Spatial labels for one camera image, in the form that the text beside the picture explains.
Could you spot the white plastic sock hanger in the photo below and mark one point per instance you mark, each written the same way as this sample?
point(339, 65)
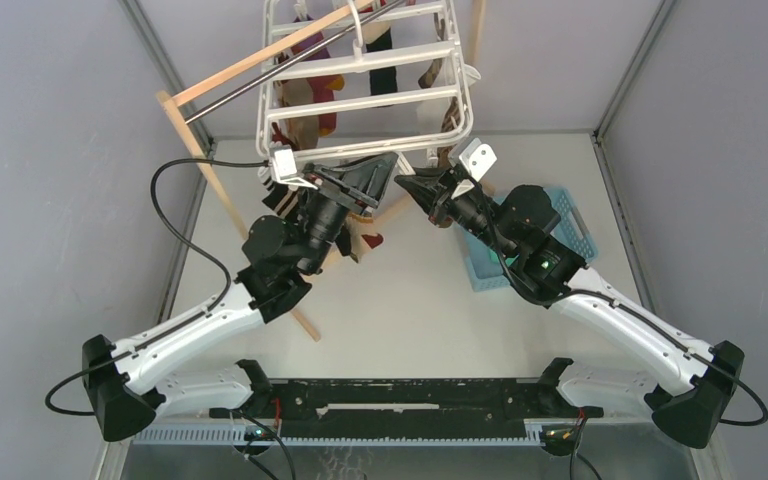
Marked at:
point(381, 51)

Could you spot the dark argyle sock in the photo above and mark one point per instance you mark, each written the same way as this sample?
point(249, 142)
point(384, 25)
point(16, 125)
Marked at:
point(428, 78)

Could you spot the black sock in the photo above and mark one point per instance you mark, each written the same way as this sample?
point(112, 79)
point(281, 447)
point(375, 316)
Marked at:
point(281, 199)

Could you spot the green white sock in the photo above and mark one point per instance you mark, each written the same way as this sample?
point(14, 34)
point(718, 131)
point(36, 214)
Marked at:
point(489, 255)

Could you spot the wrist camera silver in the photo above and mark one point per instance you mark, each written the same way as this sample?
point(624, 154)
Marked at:
point(476, 158)
point(283, 169)

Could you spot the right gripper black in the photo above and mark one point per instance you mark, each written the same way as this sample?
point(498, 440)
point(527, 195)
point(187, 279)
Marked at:
point(434, 197)

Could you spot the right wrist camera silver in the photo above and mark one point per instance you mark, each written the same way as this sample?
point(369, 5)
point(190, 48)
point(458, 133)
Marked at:
point(476, 158)

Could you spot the red cuff tan sock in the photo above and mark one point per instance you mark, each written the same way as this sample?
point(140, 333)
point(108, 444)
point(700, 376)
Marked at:
point(304, 133)

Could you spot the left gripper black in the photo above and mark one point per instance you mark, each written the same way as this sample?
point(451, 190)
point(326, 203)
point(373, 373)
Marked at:
point(360, 182)

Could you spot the blue plastic basket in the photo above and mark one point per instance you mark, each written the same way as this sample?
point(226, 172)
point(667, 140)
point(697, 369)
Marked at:
point(571, 231)

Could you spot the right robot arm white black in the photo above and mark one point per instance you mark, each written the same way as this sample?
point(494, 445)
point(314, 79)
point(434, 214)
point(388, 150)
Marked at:
point(694, 381)

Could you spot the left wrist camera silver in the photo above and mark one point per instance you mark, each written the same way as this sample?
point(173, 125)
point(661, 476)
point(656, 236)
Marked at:
point(283, 169)

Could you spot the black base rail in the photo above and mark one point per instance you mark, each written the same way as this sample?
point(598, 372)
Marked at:
point(411, 409)

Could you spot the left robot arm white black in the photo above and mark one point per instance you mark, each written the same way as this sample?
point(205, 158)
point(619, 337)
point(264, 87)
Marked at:
point(131, 382)

